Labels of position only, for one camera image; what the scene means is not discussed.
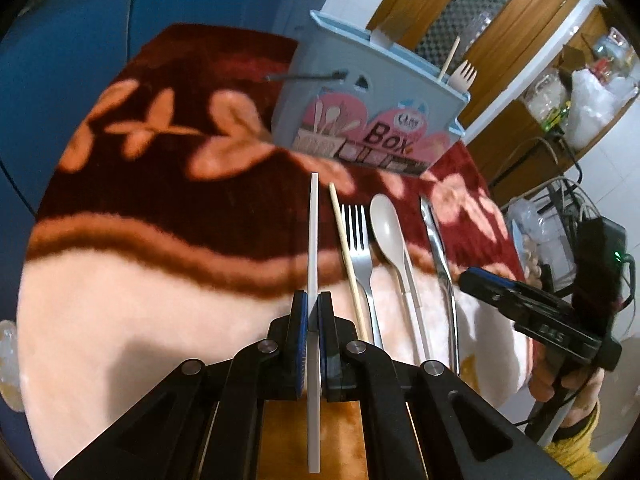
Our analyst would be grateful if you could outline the white chopstick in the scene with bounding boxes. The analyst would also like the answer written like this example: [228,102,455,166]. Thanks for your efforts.
[306,172,321,474]

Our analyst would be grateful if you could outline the white plastic fork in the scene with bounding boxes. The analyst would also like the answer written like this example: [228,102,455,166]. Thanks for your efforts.
[448,60,477,93]

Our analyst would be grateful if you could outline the wooden chopstick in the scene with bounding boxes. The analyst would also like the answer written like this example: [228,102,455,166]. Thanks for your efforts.
[329,182,372,342]
[437,36,461,81]

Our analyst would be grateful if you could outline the black spoon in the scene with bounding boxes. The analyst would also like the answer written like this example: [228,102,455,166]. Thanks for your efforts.
[264,70,348,82]

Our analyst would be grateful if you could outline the yellow sleeve forearm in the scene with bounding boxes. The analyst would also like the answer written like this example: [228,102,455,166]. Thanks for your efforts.
[544,403,606,480]

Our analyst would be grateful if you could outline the steel knife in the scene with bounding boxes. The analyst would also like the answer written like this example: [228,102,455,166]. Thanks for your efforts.
[419,195,461,375]

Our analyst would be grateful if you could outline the red floral blanket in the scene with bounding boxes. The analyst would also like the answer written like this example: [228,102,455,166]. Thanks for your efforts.
[17,24,522,474]

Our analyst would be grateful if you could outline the beige plastic spoon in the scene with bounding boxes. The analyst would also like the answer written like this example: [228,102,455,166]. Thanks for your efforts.
[369,194,430,363]

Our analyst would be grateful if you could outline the steel fork short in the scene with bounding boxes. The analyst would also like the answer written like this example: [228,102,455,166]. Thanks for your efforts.
[341,204,384,349]

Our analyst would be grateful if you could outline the white plastic bag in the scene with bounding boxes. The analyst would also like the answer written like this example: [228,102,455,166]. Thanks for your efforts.
[565,68,638,151]

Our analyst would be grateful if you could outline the wooden door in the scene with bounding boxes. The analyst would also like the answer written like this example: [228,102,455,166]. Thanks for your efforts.
[368,0,579,126]

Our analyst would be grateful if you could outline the light blue chopstick box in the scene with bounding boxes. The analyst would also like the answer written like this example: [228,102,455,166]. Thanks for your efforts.
[271,11,471,176]

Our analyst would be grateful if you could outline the blue base cabinets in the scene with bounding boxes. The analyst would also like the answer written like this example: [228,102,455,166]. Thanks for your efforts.
[0,0,345,212]

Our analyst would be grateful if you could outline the black wire rack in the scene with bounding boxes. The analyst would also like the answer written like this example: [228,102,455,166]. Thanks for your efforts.
[487,134,640,291]

